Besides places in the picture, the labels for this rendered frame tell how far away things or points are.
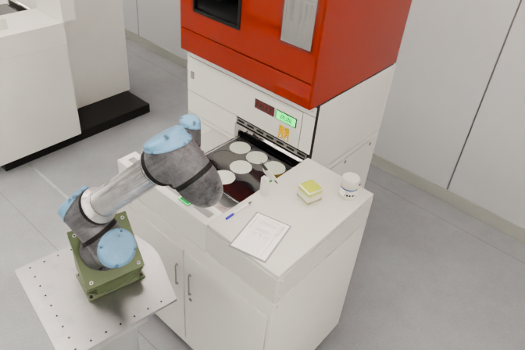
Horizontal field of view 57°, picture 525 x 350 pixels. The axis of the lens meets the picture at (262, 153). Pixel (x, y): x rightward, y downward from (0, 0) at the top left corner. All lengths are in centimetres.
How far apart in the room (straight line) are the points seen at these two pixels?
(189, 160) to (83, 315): 76
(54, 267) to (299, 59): 121
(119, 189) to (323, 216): 84
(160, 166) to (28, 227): 218
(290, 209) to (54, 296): 89
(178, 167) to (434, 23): 243
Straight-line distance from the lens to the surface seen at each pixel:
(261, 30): 205
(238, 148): 230
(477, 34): 327
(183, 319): 241
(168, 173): 124
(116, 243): 152
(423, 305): 302
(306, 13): 188
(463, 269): 333
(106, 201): 142
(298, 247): 175
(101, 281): 175
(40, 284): 190
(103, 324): 174
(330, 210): 192
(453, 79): 339
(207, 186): 123
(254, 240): 175
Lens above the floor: 222
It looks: 35 degrees down
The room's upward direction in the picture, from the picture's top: 6 degrees clockwise
